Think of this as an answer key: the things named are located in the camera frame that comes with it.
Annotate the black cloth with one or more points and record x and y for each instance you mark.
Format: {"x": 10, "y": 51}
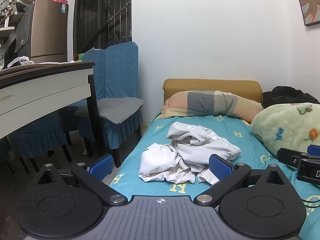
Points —
{"x": 282, "y": 95}

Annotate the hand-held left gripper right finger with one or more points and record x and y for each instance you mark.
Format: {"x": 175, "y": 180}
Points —
{"x": 220, "y": 168}

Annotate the drinking glass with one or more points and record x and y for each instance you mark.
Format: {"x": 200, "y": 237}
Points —
{"x": 2, "y": 61}

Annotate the white shirt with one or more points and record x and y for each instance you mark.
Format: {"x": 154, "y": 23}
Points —
{"x": 160, "y": 160}

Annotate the grey hanging cloth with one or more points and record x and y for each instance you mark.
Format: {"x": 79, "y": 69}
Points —
{"x": 23, "y": 30}

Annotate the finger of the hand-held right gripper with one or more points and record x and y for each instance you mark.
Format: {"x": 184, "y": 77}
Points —
{"x": 287, "y": 156}
{"x": 314, "y": 150}

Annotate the plaid pillow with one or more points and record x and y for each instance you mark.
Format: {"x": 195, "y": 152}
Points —
{"x": 212, "y": 102}

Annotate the clear plastic bag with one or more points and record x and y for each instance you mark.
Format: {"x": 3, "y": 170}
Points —
{"x": 21, "y": 61}

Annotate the green fleece blanket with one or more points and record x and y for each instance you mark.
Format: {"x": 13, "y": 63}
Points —
{"x": 282, "y": 123}

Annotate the pink container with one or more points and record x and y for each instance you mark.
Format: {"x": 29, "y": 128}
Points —
{"x": 59, "y": 0}

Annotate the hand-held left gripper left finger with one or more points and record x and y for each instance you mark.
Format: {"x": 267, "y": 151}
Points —
{"x": 101, "y": 167}

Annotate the white table with dark legs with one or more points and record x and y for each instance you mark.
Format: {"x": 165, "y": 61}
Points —
{"x": 37, "y": 92}

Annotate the white slatted wall shelf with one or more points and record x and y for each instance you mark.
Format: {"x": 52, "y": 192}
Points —
{"x": 10, "y": 27}

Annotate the brown refrigerator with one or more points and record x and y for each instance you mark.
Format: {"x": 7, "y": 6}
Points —
{"x": 50, "y": 30}

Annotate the framed leaf wall picture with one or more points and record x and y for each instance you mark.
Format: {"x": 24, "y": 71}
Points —
{"x": 310, "y": 2}

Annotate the blue covered chair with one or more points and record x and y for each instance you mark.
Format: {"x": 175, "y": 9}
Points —
{"x": 37, "y": 135}
{"x": 121, "y": 67}

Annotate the mustard headboard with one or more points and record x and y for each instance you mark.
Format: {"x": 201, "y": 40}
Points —
{"x": 212, "y": 85}

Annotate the grey seat cushion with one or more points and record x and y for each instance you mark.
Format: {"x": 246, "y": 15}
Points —
{"x": 112, "y": 107}

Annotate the bed with teal patterned sheet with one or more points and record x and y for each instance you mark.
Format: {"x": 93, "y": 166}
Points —
{"x": 150, "y": 187}

